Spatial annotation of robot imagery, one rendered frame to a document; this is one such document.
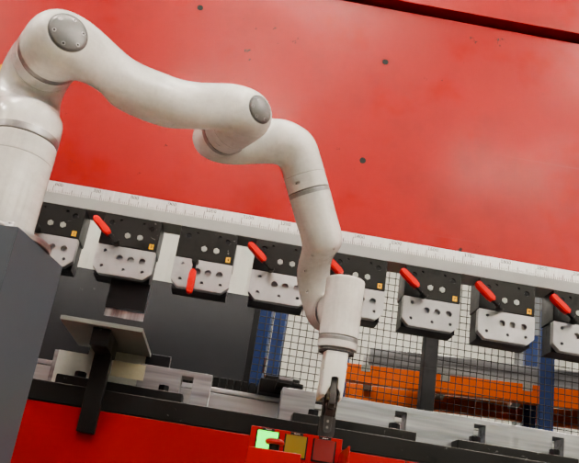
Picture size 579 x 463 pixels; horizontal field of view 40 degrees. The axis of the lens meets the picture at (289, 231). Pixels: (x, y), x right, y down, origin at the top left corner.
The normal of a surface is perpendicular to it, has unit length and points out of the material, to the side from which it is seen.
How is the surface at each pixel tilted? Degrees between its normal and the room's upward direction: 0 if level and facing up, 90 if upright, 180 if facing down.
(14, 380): 90
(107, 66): 99
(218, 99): 91
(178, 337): 90
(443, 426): 90
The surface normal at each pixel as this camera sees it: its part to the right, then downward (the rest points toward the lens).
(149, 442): 0.10, -0.36
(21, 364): 0.98, 0.09
